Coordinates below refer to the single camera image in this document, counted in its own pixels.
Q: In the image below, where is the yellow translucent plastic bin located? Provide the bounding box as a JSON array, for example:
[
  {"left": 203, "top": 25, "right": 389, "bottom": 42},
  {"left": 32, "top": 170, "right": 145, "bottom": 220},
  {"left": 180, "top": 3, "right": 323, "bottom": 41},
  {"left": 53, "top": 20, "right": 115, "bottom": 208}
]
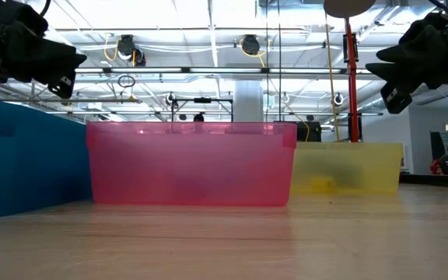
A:
[{"left": 290, "top": 142, "right": 404, "bottom": 194}]

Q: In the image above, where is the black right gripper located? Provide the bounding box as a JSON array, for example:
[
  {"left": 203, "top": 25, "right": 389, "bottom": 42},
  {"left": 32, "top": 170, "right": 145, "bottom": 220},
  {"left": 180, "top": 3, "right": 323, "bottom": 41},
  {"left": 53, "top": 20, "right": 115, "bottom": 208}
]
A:
[{"left": 366, "top": 15, "right": 448, "bottom": 91}]

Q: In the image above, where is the blue plastic bin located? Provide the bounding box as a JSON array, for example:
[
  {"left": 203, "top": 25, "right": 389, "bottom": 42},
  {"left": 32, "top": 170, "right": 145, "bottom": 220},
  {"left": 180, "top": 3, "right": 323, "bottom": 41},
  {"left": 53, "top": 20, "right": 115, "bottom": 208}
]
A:
[{"left": 0, "top": 99, "right": 93, "bottom": 220}]

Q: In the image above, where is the white building column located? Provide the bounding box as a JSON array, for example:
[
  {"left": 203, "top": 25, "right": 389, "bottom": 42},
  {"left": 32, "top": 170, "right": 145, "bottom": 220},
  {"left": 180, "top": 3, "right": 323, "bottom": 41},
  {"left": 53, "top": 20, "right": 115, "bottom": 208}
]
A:
[{"left": 233, "top": 79, "right": 264, "bottom": 122}]

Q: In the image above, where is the pink translucent plastic bin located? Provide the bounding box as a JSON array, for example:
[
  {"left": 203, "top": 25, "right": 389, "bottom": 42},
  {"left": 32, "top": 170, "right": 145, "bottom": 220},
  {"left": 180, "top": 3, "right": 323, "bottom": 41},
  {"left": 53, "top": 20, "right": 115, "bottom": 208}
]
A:
[{"left": 85, "top": 121, "right": 299, "bottom": 208}]

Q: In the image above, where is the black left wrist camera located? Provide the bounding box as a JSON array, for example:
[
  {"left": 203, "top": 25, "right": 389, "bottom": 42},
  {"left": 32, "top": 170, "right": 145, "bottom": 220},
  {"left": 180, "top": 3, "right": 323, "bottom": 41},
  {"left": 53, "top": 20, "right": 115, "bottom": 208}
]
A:
[{"left": 47, "top": 72, "right": 78, "bottom": 100}]

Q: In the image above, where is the silver ventilation duct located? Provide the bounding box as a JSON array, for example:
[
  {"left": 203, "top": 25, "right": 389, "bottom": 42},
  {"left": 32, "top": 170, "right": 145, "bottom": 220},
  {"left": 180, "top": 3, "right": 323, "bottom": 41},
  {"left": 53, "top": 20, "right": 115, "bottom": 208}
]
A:
[{"left": 358, "top": 95, "right": 387, "bottom": 114}]

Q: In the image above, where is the red desk lamp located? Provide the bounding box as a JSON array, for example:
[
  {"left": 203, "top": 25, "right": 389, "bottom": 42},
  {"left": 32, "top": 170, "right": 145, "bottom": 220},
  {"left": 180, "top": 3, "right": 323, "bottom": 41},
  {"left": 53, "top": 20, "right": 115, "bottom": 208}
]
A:
[{"left": 323, "top": 0, "right": 376, "bottom": 143}]

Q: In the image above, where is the long ceiling light bar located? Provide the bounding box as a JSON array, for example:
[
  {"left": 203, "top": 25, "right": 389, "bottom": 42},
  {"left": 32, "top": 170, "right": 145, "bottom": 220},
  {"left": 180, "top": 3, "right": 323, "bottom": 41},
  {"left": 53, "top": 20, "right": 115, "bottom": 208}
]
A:
[{"left": 74, "top": 66, "right": 384, "bottom": 75}]

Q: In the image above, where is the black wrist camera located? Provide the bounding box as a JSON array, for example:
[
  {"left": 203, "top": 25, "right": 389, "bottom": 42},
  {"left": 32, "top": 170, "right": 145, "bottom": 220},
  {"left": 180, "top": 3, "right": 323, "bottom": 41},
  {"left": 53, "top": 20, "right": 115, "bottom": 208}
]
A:
[
  {"left": 47, "top": 72, "right": 78, "bottom": 100},
  {"left": 380, "top": 80, "right": 414, "bottom": 115}
]

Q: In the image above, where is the black hanging cable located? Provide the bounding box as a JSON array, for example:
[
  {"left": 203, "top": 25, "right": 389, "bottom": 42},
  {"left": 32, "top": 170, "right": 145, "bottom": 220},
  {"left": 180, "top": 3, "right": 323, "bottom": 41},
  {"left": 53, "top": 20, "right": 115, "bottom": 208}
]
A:
[
  {"left": 264, "top": 0, "right": 270, "bottom": 122},
  {"left": 277, "top": 0, "right": 283, "bottom": 122}
]

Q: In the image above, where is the black aluminium table frame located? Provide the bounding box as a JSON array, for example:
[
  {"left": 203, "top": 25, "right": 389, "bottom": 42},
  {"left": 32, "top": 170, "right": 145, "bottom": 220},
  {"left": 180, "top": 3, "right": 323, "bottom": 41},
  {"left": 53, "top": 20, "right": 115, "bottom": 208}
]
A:
[{"left": 398, "top": 173, "right": 448, "bottom": 190}]

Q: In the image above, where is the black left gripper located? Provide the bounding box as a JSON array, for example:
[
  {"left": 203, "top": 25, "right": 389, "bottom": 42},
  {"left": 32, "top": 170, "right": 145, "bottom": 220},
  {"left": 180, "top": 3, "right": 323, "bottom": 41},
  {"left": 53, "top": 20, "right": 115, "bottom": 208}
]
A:
[{"left": 0, "top": 0, "right": 88, "bottom": 85}]

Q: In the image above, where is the yellow hanging cord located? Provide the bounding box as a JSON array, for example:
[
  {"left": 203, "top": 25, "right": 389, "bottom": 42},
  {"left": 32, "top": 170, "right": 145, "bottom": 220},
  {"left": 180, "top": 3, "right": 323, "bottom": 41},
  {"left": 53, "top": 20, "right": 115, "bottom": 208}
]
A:
[{"left": 324, "top": 11, "right": 342, "bottom": 143}]

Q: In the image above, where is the black fabric panel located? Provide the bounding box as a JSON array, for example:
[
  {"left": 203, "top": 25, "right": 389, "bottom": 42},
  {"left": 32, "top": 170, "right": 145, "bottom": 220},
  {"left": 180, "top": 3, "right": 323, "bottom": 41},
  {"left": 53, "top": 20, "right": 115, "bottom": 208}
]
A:
[{"left": 429, "top": 131, "right": 448, "bottom": 159}]

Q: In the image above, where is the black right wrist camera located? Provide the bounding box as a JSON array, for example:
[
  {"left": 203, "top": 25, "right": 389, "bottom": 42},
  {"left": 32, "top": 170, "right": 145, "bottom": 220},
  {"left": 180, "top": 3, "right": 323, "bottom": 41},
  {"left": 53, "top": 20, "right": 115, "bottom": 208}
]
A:
[{"left": 380, "top": 80, "right": 414, "bottom": 115}]

